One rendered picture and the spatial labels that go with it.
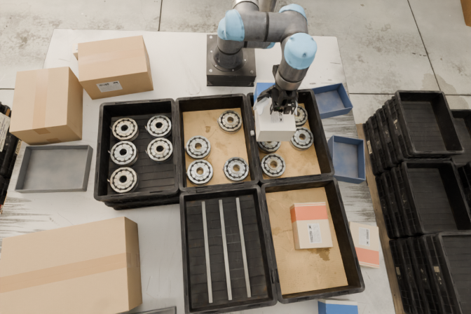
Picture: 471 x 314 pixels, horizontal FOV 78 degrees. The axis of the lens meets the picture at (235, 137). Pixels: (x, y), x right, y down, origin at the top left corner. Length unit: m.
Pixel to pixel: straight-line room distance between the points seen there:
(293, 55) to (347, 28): 2.35
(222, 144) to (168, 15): 1.85
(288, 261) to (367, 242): 0.36
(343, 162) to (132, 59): 1.11
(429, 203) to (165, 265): 1.49
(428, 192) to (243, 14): 1.60
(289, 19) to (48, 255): 1.06
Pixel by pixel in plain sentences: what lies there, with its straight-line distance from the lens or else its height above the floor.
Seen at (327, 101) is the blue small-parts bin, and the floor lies 0.70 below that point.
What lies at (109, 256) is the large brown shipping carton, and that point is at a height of 0.90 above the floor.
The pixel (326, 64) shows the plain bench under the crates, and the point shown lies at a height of 0.70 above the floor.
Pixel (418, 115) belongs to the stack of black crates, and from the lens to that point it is 2.11.
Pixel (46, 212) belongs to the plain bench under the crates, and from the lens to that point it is 1.49.
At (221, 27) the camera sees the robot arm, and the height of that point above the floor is 1.02.
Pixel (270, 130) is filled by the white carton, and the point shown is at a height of 1.13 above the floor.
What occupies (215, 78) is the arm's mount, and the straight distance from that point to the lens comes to 1.50.
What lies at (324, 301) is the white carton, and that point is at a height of 0.77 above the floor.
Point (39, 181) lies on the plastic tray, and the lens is 1.54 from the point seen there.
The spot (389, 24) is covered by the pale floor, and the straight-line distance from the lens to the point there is 3.29.
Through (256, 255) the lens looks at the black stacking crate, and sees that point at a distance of 1.18.
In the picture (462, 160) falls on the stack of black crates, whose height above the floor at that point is 0.27.
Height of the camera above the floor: 1.99
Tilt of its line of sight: 66 degrees down
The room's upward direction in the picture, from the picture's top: 10 degrees clockwise
